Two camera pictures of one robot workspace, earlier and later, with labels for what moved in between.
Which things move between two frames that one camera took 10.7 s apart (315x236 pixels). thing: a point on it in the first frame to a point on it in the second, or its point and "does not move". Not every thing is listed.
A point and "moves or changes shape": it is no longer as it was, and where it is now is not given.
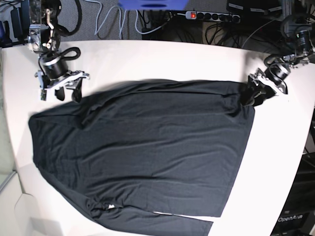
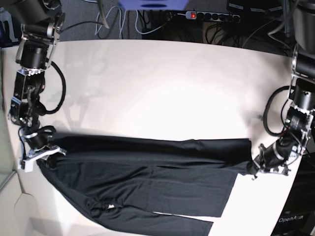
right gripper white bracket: x=48 y=93 to x=27 y=164
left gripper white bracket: x=252 y=89 to x=253 y=167
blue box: x=154 y=5 does not move
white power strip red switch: x=199 y=15 does not move
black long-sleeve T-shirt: x=126 y=151 moves or changes shape
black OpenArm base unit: x=297 y=217 does not move
